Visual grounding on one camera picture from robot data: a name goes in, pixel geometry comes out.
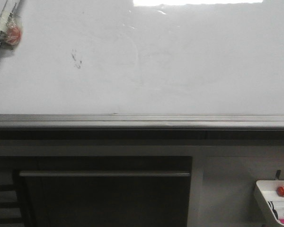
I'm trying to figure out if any black-capped marker in tray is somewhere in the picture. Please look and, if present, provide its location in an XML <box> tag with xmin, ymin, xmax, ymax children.
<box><xmin>268</xmin><ymin>201</ymin><xmax>284</xmax><ymax>220</ymax></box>

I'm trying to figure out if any white black-tipped whiteboard marker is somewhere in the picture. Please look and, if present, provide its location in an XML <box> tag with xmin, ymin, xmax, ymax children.
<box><xmin>0</xmin><ymin>0</ymin><xmax>22</xmax><ymax>49</ymax></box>

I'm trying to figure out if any white whiteboard with aluminium frame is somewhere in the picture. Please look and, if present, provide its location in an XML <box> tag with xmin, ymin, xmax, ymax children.
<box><xmin>0</xmin><ymin>0</ymin><xmax>284</xmax><ymax>130</ymax></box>

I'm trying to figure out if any white plastic marker tray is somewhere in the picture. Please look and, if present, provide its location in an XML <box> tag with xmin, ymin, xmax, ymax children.
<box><xmin>254</xmin><ymin>180</ymin><xmax>284</xmax><ymax>227</ymax></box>

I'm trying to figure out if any black wall hook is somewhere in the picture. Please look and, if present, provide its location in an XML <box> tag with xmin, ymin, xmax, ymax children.
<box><xmin>275</xmin><ymin>170</ymin><xmax>282</xmax><ymax>180</ymax></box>

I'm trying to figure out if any dark cabinet panel with rail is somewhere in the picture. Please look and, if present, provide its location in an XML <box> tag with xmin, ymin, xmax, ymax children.
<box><xmin>17</xmin><ymin>157</ymin><xmax>192</xmax><ymax>227</ymax></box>

